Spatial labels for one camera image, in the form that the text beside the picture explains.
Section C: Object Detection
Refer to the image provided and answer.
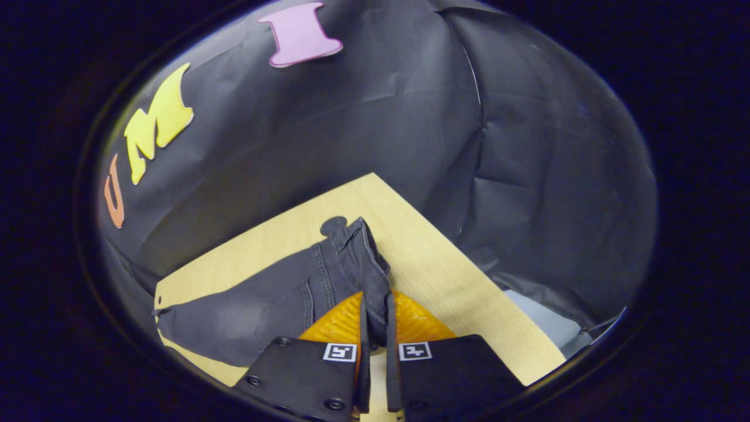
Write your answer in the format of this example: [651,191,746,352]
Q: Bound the black backdrop cloth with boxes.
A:
[97,0,658,352]

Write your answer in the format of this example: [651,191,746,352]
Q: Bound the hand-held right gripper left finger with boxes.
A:
[234,291,371,422]

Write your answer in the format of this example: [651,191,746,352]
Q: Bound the black jeans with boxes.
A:
[151,217,392,368]

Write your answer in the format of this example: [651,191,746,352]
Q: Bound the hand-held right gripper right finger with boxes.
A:
[385,290,526,422]

